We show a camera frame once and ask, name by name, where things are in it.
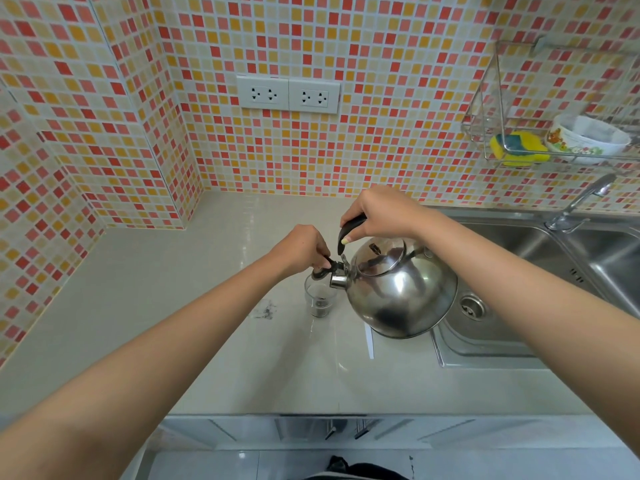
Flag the stainless steel kettle black handle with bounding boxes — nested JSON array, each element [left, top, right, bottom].
[[312, 215, 459, 340]]

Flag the white wall power socket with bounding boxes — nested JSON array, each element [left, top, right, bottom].
[[236, 75, 290, 112], [288, 78, 342, 115]]

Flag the yellow dish sponge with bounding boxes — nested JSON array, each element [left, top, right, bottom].
[[489, 132, 551, 167]]

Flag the person's dark clothing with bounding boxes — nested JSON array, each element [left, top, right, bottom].
[[304, 455, 412, 480]]

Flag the metal wire wall rack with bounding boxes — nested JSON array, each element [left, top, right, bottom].
[[460, 39, 640, 171]]

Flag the person's left forearm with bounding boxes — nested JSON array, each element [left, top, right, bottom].
[[0, 245, 293, 480]]

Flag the metal sink drain strainer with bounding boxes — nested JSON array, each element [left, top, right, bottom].
[[458, 293, 487, 321]]

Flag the grey cabinet doors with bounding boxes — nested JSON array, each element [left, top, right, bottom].
[[159, 414, 623, 451]]

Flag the person's right forearm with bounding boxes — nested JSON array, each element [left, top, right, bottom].
[[420, 215, 640, 458]]

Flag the white printed bowl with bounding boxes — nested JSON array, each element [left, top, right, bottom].
[[544, 113, 632, 165]]

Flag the clear drinking glass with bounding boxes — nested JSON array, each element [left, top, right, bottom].
[[304, 273, 341, 319]]

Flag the stainless steel sink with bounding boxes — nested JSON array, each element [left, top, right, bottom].
[[429, 207, 640, 370]]

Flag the person's right hand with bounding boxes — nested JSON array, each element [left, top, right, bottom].
[[339, 184, 442, 245]]

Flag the chrome sink faucet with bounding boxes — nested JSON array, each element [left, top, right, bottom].
[[544, 173, 618, 233]]

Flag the person's left hand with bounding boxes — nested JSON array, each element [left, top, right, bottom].
[[268, 224, 334, 282]]

